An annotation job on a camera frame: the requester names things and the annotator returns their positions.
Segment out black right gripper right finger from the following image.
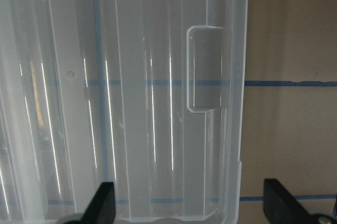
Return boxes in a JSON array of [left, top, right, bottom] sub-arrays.
[[264, 179, 336, 223]]

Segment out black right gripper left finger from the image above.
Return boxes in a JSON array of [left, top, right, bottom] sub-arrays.
[[60, 182, 116, 223]]

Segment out clear plastic box lid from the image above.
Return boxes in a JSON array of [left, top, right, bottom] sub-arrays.
[[1, 0, 247, 223]]

